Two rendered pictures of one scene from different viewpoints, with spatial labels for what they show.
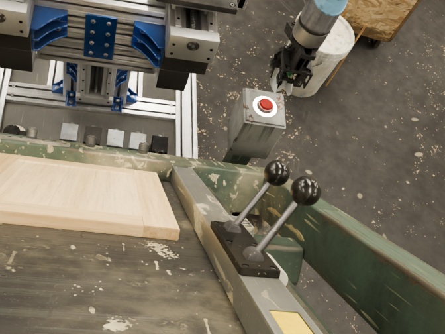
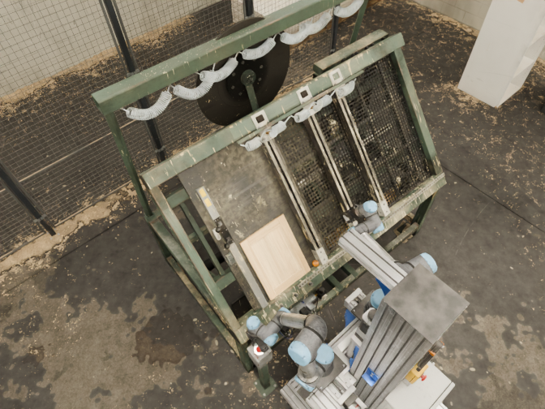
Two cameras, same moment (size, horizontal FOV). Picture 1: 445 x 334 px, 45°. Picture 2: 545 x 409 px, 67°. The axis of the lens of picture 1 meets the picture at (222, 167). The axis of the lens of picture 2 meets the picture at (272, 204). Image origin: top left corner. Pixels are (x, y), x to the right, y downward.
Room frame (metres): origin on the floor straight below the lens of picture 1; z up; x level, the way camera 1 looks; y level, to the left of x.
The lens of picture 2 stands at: (1.82, -0.10, 3.62)
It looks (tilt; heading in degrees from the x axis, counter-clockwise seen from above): 53 degrees down; 166
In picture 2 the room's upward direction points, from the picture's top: 3 degrees counter-clockwise
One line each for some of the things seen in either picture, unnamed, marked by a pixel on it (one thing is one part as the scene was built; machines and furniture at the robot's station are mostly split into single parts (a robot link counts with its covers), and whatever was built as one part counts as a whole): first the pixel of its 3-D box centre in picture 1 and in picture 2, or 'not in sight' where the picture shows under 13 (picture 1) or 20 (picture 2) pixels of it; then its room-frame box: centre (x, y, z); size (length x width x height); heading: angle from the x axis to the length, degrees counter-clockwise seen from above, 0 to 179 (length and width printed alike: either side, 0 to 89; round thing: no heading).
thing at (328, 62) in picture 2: not in sight; (348, 95); (-0.71, 1.20, 1.38); 0.70 x 0.15 x 0.85; 113
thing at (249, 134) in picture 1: (255, 124); (259, 353); (0.97, -0.03, 0.84); 0.12 x 0.12 x 0.18; 23
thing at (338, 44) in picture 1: (316, 49); not in sight; (2.07, -0.15, 0.24); 0.32 x 0.30 x 0.47; 115
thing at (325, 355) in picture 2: not in sight; (322, 356); (1.20, 0.30, 1.20); 0.13 x 0.12 x 0.14; 126
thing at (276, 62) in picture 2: not in sight; (247, 77); (-0.56, 0.34, 1.85); 0.80 x 0.06 x 0.80; 113
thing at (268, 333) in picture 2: not in sight; (268, 333); (1.02, 0.04, 1.32); 0.11 x 0.11 x 0.08; 36
